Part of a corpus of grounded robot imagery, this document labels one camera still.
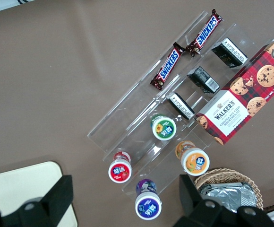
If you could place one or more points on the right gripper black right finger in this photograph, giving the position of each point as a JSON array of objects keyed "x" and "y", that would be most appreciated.
[{"x": 198, "y": 212}]

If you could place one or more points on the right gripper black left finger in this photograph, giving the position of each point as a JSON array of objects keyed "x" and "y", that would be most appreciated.
[{"x": 49, "y": 208}]

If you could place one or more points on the aluminium foil tray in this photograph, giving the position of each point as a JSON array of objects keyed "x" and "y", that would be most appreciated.
[{"x": 229, "y": 195}]

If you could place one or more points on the beige plastic tray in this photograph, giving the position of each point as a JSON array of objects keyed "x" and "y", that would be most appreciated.
[{"x": 9, "y": 184}]

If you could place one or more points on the light tan wicker basket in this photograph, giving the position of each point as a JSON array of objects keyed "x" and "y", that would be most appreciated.
[{"x": 224, "y": 173}]

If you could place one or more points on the orange lid yogurt cup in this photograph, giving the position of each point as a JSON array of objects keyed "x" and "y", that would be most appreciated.
[{"x": 196, "y": 163}]

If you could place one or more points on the purple lid yogurt cup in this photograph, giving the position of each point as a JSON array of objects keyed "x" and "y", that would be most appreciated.
[{"x": 148, "y": 208}]

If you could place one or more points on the red lid yogurt cup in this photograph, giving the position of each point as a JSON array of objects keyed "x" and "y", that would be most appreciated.
[{"x": 119, "y": 171}]

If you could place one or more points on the green lid yogurt cup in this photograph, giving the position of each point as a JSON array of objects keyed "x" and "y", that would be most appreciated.
[{"x": 164, "y": 128}]

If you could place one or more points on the clear acrylic stepped display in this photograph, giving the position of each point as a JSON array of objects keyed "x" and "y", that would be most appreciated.
[{"x": 132, "y": 132}]

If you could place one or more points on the small black box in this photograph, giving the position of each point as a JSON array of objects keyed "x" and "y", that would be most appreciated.
[
  {"x": 180, "y": 106},
  {"x": 229, "y": 53},
  {"x": 203, "y": 80}
]

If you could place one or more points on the red tartan cookie box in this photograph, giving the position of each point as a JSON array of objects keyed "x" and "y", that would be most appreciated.
[{"x": 245, "y": 94}]

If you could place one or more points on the Snickers chocolate bar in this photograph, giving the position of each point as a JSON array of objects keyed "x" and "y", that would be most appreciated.
[
  {"x": 204, "y": 33},
  {"x": 167, "y": 68}
]

